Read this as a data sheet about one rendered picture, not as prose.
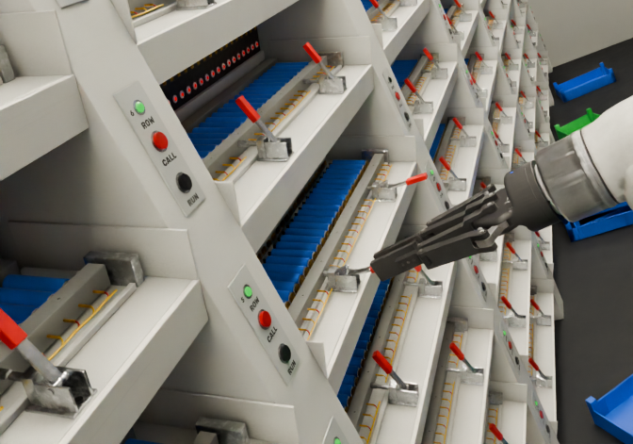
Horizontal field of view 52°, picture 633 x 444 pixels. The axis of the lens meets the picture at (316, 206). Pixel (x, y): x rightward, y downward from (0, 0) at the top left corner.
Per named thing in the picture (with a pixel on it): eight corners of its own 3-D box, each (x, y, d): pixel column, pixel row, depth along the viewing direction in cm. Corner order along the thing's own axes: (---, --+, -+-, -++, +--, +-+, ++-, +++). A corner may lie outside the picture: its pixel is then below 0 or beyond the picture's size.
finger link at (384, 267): (429, 258, 82) (428, 261, 81) (382, 279, 85) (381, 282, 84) (415, 239, 81) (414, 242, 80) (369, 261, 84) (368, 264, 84)
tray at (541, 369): (552, 304, 208) (554, 268, 202) (556, 452, 157) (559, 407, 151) (486, 300, 215) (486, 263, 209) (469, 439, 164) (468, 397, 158)
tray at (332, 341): (417, 182, 125) (415, 136, 121) (332, 410, 74) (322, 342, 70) (317, 180, 131) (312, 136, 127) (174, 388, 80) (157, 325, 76)
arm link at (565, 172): (615, 182, 76) (566, 204, 78) (577, 117, 74) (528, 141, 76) (624, 219, 68) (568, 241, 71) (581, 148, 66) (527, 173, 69)
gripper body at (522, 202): (567, 233, 71) (490, 265, 75) (565, 198, 78) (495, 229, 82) (532, 177, 69) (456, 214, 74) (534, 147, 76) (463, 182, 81)
